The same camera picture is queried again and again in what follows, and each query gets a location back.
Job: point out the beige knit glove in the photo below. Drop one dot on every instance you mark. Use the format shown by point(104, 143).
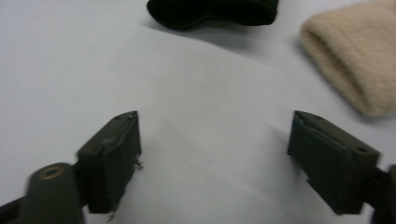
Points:
point(358, 62)

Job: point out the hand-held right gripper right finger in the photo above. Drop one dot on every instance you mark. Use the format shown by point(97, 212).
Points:
point(333, 161)

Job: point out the black glove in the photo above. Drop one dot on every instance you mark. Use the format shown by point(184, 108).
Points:
point(218, 14)

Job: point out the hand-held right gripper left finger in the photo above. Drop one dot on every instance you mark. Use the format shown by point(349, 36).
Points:
point(109, 161)

